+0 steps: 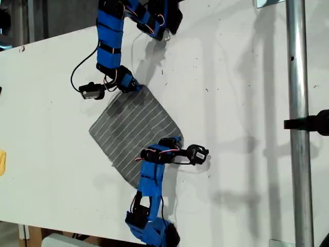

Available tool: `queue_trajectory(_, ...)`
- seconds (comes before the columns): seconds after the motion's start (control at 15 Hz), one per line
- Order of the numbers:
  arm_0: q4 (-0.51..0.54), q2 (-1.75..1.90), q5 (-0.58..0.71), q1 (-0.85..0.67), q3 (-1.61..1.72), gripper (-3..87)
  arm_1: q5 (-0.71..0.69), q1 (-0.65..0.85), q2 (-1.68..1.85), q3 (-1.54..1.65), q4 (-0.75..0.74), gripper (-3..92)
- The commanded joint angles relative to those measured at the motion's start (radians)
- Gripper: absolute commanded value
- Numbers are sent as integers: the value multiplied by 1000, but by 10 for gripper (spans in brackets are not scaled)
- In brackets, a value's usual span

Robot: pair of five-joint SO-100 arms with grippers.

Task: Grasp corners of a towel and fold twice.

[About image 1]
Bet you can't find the grey white-striped towel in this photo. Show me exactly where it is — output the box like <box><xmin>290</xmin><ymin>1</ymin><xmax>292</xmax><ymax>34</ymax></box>
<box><xmin>88</xmin><ymin>84</ymin><xmax>185</xmax><ymax>190</ymax></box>

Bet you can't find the black clamp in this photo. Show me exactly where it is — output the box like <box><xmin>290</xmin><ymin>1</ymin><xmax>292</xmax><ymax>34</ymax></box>
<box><xmin>283</xmin><ymin>109</ymin><xmax>329</xmax><ymax>136</ymax></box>

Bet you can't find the white box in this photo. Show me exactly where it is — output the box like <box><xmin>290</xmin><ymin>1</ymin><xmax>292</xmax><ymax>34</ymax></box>
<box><xmin>41</xmin><ymin>233</ymin><xmax>101</xmax><ymax>247</ymax></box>

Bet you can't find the yellow object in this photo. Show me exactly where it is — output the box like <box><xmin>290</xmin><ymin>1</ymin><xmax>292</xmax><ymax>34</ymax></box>
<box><xmin>0</xmin><ymin>150</ymin><xmax>7</xmax><ymax>177</ymax></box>

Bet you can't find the wooden table support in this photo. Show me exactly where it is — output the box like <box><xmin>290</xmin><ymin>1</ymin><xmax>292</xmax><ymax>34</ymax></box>
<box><xmin>17</xmin><ymin>224</ymin><xmax>43</xmax><ymax>247</ymax></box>

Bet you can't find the steel post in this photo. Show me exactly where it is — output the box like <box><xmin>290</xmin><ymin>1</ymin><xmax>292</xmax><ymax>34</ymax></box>
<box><xmin>285</xmin><ymin>0</ymin><xmax>315</xmax><ymax>247</ymax></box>

